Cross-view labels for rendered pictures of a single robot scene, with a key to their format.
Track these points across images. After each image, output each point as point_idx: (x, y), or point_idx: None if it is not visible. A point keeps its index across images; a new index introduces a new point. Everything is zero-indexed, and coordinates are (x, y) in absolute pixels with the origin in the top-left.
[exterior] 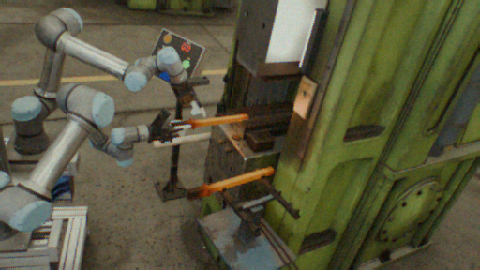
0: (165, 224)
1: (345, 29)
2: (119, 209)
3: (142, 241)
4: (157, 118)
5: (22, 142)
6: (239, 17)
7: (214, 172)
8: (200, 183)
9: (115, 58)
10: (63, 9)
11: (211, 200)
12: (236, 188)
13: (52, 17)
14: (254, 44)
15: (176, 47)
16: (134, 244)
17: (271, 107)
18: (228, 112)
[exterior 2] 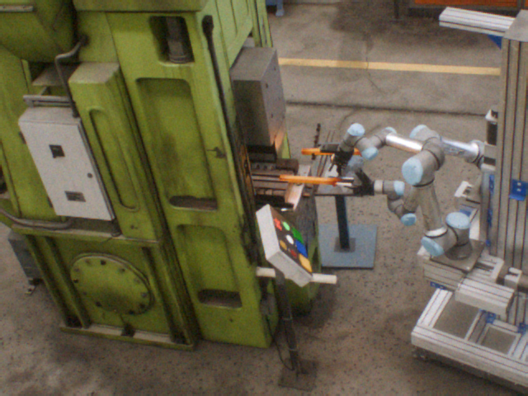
0: (335, 335)
1: (267, 45)
2: (369, 372)
3: (367, 327)
4: (365, 178)
5: None
6: (270, 128)
7: (305, 234)
8: (259, 368)
9: (397, 134)
10: (417, 158)
11: (309, 256)
12: (313, 194)
13: (430, 148)
14: (280, 118)
15: (282, 235)
16: (376, 328)
17: None
18: (285, 195)
